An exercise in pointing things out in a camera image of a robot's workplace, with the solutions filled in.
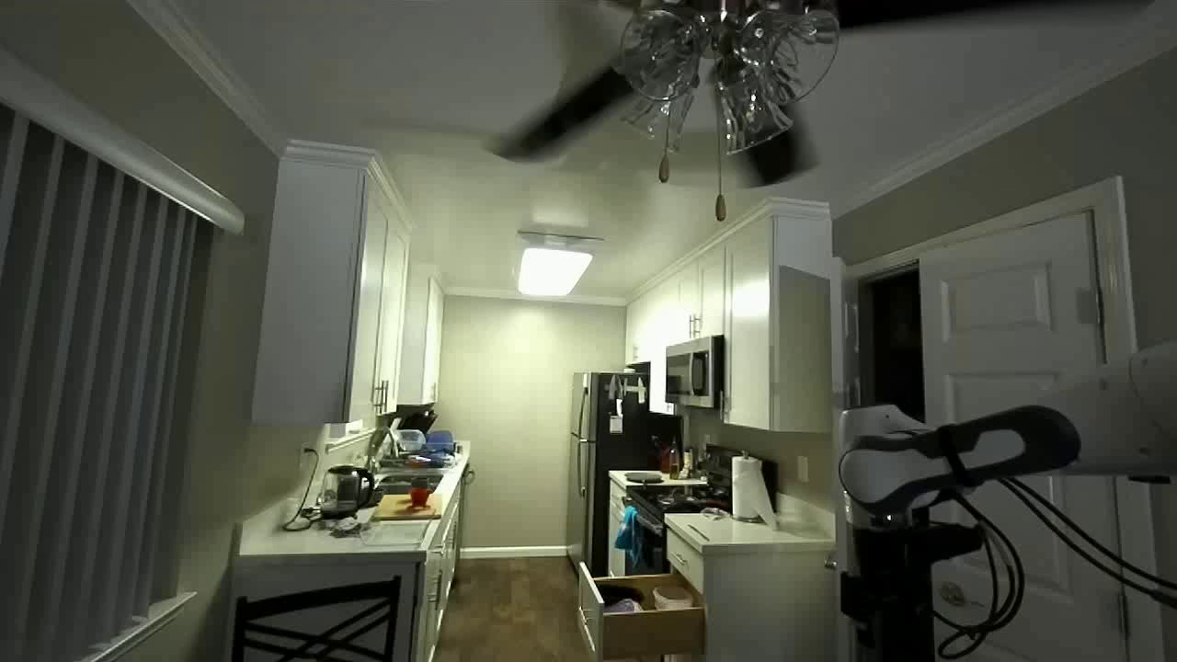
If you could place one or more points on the white upper cabinets over stove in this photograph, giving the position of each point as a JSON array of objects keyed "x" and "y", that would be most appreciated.
[{"x": 758, "y": 332}]

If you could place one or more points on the white base cabinet with counter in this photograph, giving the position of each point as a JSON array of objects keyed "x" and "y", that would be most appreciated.
[{"x": 766, "y": 589}]

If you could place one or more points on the white wall outlet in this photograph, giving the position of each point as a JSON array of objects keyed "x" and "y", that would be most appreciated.
[{"x": 803, "y": 468}]

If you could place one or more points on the wooden cutting board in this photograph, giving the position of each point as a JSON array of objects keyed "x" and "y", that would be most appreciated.
[{"x": 398, "y": 510}]

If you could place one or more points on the blue towel on oven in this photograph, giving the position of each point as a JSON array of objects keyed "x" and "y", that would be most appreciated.
[{"x": 631, "y": 537}]

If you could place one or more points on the white blinds valance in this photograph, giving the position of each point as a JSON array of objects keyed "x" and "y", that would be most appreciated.
[{"x": 110, "y": 141}]

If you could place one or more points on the steel microwave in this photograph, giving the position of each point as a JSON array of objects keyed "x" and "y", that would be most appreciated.
[{"x": 691, "y": 372}]

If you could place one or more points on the small white upper cabinet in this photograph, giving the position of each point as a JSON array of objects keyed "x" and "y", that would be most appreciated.
[{"x": 423, "y": 337}]

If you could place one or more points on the white panel door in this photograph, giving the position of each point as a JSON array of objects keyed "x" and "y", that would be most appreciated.
[{"x": 1018, "y": 356}]

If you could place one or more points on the large white upper cabinet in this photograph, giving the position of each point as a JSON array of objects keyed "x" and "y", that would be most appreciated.
[{"x": 315, "y": 296}]

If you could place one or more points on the dark steel refrigerator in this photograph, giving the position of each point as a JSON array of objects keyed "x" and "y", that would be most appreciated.
[{"x": 603, "y": 466}]

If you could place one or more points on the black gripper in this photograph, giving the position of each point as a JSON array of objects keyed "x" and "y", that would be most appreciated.
[{"x": 901, "y": 589}]

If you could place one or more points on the red cup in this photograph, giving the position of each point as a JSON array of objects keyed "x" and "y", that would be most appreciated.
[{"x": 419, "y": 495}]

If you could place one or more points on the white paper towel roll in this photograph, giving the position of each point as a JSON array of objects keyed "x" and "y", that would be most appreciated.
[{"x": 752, "y": 486}]

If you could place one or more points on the stove with oven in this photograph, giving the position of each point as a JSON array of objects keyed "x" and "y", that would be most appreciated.
[{"x": 647, "y": 491}]

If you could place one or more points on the blue item on counter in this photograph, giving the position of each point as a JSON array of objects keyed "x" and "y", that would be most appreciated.
[{"x": 440, "y": 443}]

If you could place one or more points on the long white counter with cabinets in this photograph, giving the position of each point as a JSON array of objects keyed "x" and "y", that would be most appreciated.
[{"x": 390, "y": 552}]

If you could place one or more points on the dark electric kettle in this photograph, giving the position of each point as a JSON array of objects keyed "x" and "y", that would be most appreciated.
[{"x": 342, "y": 491}]

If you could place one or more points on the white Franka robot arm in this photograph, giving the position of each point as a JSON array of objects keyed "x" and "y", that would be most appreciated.
[{"x": 1128, "y": 411}]

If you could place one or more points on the white window sill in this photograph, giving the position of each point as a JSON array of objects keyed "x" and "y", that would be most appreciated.
[{"x": 141, "y": 627}]

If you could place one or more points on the grey vertical blinds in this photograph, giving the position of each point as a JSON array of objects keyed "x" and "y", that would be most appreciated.
[{"x": 86, "y": 407}]

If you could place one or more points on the black metal chair back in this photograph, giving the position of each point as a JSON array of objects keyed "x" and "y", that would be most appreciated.
[{"x": 370, "y": 594}]

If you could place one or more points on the open wooden drawer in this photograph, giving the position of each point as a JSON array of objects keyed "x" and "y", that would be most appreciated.
[{"x": 637, "y": 619}]

